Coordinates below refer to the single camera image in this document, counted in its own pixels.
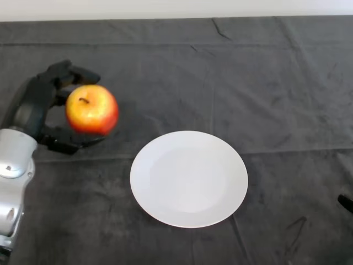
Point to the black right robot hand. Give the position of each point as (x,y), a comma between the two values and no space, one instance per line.
(347,202)

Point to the red yellow apple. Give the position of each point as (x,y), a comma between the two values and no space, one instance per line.
(92,110)

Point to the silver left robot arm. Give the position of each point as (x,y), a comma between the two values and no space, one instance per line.
(15,165)

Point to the white round plate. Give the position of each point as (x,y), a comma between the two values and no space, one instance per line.
(189,179)

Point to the black table cloth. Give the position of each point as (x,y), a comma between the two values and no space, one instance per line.
(220,82)

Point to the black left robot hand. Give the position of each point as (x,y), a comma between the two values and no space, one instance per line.
(34,105)

